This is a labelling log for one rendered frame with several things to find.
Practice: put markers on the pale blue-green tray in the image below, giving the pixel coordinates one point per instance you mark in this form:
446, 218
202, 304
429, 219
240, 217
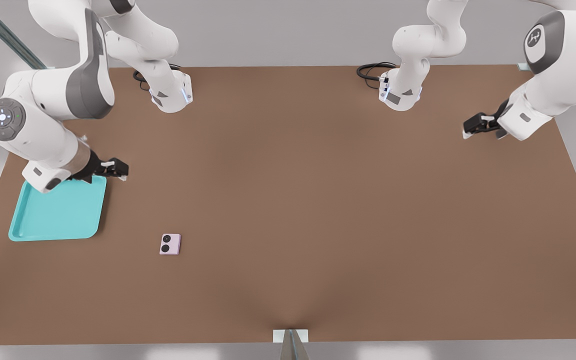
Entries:
58, 212

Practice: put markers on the pale lilac phone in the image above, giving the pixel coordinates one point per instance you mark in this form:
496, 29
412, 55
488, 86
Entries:
170, 244

